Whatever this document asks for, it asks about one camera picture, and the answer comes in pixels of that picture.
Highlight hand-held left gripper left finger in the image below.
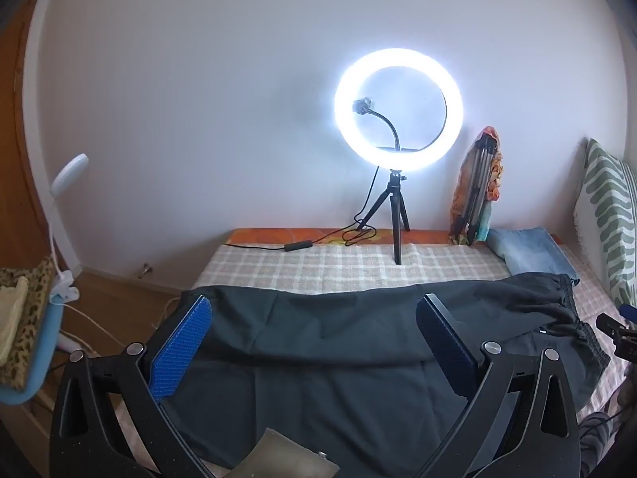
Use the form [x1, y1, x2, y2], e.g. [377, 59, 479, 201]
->
[49, 295, 220, 478]

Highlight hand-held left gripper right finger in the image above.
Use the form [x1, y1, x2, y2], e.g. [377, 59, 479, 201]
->
[413, 295, 581, 478]

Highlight black pants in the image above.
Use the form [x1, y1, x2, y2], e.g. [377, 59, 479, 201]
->
[164, 273, 611, 474]

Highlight folded blue jeans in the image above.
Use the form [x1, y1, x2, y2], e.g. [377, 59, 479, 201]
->
[487, 227, 580, 287]

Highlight green and white patterned pillow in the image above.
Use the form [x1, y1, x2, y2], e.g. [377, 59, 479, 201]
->
[572, 138, 637, 310]

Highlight black tripod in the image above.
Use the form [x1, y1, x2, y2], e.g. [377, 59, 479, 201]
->
[357, 168, 411, 266]

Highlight light blue chair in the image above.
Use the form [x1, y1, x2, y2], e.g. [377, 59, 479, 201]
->
[0, 284, 68, 406]

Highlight beige plaid blanket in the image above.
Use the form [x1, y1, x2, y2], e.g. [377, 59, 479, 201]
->
[112, 239, 635, 478]

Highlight leopard print cloth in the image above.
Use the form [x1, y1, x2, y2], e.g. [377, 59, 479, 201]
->
[0, 256, 57, 392]

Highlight folded metal stand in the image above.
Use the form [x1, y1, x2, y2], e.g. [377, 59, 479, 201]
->
[465, 139, 497, 240]

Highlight cream cloth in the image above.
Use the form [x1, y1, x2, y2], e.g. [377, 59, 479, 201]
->
[0, 276, 31, 365]

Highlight white clip lamp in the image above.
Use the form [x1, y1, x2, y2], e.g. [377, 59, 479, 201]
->
[47, 153, 90, 306]

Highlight black gooseneck phone holder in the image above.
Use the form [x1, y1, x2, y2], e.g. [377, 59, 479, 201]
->
[351, 98, 403, 153]

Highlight wooden door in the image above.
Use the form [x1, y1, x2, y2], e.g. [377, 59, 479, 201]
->
[0, 0, 53, 272]

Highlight white cable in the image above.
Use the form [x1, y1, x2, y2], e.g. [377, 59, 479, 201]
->
[60, 299, 150, 348]

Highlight black cable with inline remote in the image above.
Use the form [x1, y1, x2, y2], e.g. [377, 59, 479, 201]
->
[223, 165, 384, 254]

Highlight white ring light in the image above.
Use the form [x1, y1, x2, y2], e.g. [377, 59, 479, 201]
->
[334, 49, 465, 169]

